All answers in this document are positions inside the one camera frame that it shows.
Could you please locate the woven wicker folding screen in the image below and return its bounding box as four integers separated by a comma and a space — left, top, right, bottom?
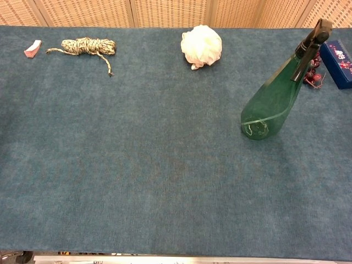
0, 0, 352, 29

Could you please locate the dark blue printed box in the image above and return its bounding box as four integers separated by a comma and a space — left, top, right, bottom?
318, 40, 352, 90

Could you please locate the white mesh bath loofah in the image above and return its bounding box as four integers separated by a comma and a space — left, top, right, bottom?
180, 24, 223, 71

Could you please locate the aluminium table frame rail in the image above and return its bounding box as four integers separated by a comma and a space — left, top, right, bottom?
32, 255, 352, 264

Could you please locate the red artificial grape bunch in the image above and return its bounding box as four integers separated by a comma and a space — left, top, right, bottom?
302, 51, 327, 89

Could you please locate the pink white eraser wedge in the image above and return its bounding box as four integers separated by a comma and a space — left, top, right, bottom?
24, 40, 42, 59

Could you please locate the blue felt table cloth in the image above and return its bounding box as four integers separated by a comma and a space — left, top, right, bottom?
0, 25, 352, 262

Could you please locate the black caster wheel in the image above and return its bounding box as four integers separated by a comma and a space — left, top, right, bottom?
16, 250, 34, 264

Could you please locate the green plastic spray bottle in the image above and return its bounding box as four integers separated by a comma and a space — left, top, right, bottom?
240, 18, 333, 141

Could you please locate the beige braided rope bundle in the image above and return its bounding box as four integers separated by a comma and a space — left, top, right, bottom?
46, 37, 118, 77

